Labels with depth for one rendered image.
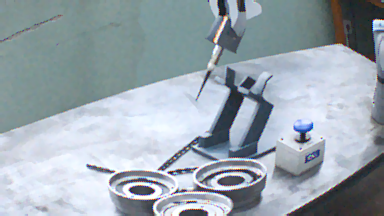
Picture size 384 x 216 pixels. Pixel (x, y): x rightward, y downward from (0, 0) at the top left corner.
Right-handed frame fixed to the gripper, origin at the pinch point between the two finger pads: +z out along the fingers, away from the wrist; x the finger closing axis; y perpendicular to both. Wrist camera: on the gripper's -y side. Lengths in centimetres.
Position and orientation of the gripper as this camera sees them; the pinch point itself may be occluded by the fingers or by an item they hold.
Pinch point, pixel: (228, 27)
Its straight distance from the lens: 126.3
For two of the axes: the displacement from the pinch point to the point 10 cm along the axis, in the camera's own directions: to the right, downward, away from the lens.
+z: 0.4, 9.3, 3.7
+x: -5.9, -2.7, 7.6
